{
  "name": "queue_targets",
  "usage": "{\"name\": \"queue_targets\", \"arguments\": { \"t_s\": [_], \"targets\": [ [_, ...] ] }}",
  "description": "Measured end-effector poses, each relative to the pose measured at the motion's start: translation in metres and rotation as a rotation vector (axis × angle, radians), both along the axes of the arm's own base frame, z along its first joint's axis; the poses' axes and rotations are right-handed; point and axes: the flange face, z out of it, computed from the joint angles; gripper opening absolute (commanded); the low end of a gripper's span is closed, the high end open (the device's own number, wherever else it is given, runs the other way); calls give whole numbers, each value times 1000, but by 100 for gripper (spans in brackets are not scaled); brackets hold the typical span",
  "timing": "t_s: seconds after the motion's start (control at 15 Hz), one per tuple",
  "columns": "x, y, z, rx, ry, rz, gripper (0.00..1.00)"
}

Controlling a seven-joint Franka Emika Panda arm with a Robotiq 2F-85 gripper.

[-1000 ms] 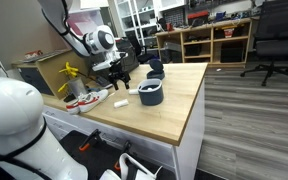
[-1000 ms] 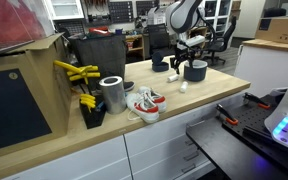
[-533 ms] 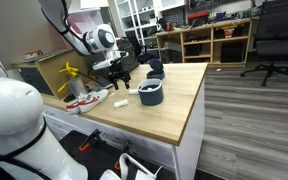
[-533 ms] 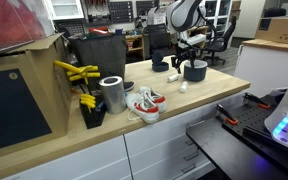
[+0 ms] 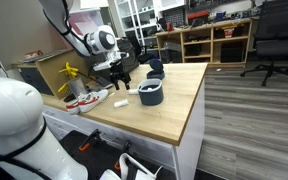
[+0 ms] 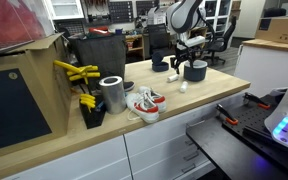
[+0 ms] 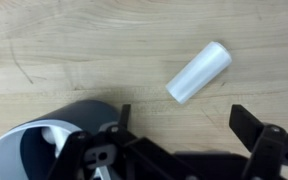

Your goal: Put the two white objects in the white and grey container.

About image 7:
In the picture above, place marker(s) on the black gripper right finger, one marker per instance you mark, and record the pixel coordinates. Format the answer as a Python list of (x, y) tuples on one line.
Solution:
[(264, 146)]

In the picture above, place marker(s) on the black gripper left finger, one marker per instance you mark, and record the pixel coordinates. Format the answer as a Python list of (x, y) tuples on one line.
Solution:
[(144, 156)]

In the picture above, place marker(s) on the dark blue bowl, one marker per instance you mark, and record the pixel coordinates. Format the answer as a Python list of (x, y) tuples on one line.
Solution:
[(84, 113)]

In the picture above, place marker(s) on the white plastic cylinder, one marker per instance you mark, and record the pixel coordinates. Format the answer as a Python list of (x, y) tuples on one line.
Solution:
[(199, 71)]

